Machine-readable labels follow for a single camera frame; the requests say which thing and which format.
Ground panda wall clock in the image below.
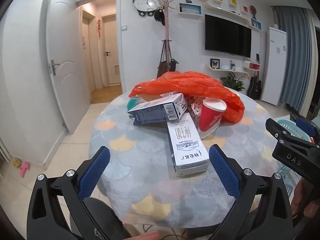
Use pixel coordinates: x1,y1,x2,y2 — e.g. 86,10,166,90
132,0,162,17

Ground black guitar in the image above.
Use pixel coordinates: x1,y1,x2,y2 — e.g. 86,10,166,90
247,76,262,100

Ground red paper cup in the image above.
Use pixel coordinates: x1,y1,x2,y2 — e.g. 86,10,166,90
197,98,227,132

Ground black cap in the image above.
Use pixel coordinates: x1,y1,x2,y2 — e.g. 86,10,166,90
153,8,166,26

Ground pink slippers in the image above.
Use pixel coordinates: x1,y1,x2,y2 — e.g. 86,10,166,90
19,162,31,178

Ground teal plastic object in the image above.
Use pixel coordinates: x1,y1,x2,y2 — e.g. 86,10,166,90
127,96,141,110

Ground white refrigerator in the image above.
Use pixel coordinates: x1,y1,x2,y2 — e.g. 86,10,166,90
261,26,288,106

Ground white dotted paper plate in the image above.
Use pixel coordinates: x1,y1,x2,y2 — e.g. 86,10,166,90
189,96,222,140

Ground person's right forearm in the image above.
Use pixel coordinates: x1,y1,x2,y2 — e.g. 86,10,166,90
293,179,320,221

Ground orange plastic bag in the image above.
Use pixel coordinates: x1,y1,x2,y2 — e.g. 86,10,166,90
129,71,245,123

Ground blue and white carton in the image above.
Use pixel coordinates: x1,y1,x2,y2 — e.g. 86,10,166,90
127,93,187,126

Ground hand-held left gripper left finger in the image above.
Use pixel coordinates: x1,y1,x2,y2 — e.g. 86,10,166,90
26,145,110,240

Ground blue curtain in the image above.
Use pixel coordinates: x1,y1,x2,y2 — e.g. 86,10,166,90
272,5,318,117

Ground brown handbag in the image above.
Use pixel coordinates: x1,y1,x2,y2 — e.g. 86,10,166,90
157,59,170,79

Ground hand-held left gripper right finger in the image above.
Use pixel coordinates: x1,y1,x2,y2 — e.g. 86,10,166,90
209,144,294,240

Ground red and white shelf box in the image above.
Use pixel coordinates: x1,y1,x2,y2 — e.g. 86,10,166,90
242,61,261,71

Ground white open door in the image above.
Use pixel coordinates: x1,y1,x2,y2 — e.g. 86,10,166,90
46,0,83,135

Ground green potted plant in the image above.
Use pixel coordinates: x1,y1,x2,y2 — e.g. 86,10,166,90
220,72,247,92

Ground white curved wall shelf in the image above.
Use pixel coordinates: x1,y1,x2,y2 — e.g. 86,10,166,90
201,1,262,30

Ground light blue plastic basket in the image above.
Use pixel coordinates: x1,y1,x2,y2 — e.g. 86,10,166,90
276,119,313,195

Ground black flat television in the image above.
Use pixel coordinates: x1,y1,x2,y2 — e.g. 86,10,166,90
205,14,252,59

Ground white hallway door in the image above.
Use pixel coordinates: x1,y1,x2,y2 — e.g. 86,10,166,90
81,9,97,93
103,14,122,86

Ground pink coat rack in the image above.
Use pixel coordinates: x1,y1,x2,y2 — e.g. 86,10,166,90
156,0,186,78

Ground white low wall shelf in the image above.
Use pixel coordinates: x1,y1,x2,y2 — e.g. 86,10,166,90
205,63,248,75

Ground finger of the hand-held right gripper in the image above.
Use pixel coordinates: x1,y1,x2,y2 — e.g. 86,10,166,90
265,118,320,184
296,116,320,144

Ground white milk carton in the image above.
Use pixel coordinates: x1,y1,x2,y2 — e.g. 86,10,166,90
167,112,210,178

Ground blue framed wall box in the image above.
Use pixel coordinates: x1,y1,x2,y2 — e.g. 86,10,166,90
179,3,202,16

